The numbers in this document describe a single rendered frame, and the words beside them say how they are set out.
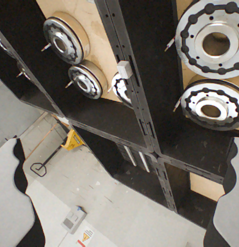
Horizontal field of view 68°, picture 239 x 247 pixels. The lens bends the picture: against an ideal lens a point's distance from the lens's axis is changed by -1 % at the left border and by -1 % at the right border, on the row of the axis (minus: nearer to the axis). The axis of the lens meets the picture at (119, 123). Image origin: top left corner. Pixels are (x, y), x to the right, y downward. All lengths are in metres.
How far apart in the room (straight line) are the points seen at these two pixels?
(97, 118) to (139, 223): 3.09
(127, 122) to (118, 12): 0.28
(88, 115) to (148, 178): 0.41
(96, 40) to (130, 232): 3.28
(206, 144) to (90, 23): 0.31
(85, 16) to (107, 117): 0.23
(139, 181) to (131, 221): 2.73
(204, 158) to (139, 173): 0.49
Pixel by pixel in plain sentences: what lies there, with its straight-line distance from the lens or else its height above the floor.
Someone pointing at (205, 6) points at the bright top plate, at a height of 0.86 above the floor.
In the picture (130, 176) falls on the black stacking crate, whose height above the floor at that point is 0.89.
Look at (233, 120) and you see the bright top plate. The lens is 0.33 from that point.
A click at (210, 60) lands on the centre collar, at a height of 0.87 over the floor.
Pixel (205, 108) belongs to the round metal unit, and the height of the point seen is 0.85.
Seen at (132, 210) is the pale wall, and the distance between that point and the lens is 3.53.
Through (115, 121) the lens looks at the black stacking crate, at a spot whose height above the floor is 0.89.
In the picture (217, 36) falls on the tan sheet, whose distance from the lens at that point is 0.28.
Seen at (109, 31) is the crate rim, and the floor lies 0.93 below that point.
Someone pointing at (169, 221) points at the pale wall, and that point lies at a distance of 3.44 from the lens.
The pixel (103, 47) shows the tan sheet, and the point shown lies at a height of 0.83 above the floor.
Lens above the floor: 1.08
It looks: 25 degrees down
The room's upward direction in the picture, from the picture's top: 143 degrees counter-clockwise
